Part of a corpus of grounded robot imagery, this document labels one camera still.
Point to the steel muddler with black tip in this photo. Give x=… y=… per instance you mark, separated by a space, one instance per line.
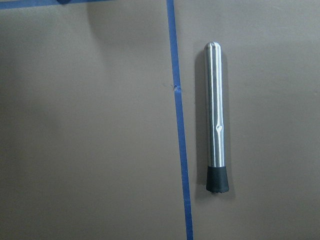
x=217 y=177

